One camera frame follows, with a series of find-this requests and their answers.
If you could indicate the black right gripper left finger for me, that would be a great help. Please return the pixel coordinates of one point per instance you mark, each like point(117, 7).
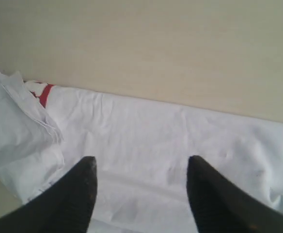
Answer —
point(66, 207)

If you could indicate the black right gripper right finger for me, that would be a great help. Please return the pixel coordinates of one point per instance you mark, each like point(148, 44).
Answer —
point(219, 206)

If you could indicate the white t-shirt red Chinese patch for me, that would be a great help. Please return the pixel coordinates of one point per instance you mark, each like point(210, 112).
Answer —
point(141, 148)

